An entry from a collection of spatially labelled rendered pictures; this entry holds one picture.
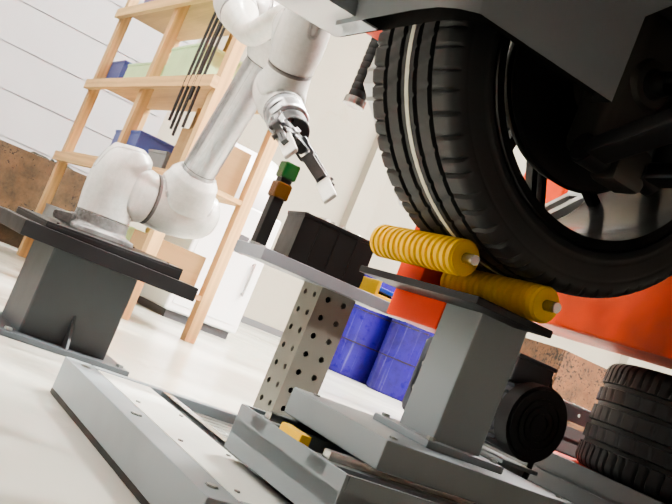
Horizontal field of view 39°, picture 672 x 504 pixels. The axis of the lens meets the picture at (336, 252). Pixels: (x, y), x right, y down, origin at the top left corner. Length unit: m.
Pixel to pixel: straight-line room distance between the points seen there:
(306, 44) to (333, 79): 9.90
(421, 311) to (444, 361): 0.13
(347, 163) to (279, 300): 1.93
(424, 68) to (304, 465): 0.59
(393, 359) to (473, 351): 6.50
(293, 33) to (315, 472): 1.00
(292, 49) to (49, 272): 0.99
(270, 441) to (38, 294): 1.29
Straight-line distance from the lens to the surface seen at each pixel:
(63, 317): 2.65
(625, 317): 1.94
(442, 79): 1.36
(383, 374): 8.00
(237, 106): 2.67
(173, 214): 2.75
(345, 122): 11.98
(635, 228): 1.64
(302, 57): 2.01
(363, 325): 8.37
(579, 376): 6.56
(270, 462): 1.44
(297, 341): 2.27
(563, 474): 2.07
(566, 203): 1.83
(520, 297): 1.47
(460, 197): 1.39
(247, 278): 6.39
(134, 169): 2.70
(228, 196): 4.80
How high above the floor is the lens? 0.33
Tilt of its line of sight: 4 degrees up
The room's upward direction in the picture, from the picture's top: 22 degrees clockwise
